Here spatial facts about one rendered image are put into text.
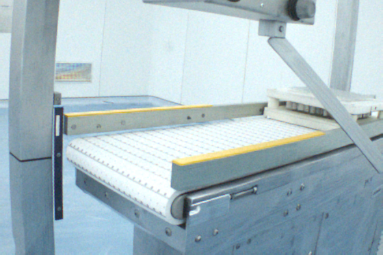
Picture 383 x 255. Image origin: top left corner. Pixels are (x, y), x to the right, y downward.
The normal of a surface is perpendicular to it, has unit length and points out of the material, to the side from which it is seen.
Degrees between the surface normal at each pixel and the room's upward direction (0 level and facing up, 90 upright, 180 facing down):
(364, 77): 90
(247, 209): 90
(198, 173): 90
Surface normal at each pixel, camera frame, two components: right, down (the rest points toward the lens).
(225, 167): 0.70, 0.18
